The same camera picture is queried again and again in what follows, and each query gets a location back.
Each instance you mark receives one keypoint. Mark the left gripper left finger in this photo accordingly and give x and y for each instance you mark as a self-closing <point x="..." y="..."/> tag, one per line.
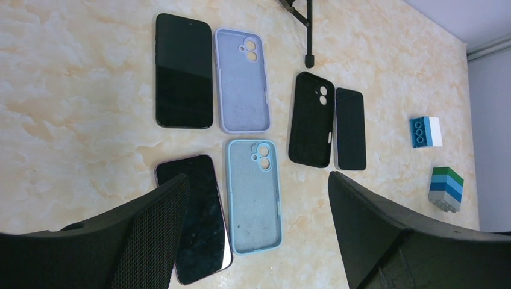
<point x="131" y="246"/>

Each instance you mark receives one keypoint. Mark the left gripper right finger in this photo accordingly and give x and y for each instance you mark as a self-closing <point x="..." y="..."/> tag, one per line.
<point x="386" y="245"/>

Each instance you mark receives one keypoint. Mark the black smartphone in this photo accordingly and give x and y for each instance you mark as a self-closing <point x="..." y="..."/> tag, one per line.
<point x="204" y="247"/>
<point x="183" y="72"/>
<point x="350" y="130"/>

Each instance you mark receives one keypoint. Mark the light blue phone case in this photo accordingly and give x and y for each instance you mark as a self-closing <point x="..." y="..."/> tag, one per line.
<point x="254" y="196"/>

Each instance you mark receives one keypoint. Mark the black phone case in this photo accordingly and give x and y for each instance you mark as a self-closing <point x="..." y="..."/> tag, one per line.
<point x="312" y="121"/>

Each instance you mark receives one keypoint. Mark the lilac phone case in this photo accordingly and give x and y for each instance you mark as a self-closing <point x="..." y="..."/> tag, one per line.
<point x="242" y="82"/>

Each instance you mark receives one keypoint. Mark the green blue grey block stack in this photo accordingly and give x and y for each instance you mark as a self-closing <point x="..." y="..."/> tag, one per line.
<point x="446" y="189"/>

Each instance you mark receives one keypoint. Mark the blue white toy block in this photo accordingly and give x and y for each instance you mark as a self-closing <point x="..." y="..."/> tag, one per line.
<point x="425" y="132"/>

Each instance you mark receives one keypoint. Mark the black mini tripod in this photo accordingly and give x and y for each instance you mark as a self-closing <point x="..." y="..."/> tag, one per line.
<point x="307" y="21"/>

